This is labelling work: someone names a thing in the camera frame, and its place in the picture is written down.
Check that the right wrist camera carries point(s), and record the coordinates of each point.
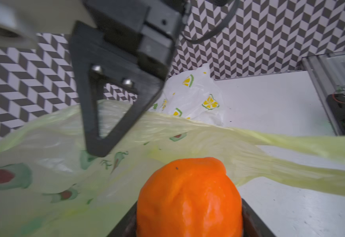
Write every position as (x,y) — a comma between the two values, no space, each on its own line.
(16,30)

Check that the yellow-green plastic bag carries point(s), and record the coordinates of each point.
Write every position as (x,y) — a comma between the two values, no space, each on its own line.
(51,187)

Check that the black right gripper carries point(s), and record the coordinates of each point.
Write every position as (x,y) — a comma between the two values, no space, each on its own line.
(131,51)

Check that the white printed plastic bag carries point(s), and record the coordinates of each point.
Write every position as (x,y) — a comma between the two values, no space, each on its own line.
(192,95)

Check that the orange fruit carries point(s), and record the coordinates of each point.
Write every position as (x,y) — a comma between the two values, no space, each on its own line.
(190,198)

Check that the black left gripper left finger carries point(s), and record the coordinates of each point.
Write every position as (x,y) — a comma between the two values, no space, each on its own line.
(127,226)

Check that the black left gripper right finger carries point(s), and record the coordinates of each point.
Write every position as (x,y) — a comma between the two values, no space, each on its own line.
(253,226)

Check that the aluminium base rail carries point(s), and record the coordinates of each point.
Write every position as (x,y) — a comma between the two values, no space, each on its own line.
(327,72)

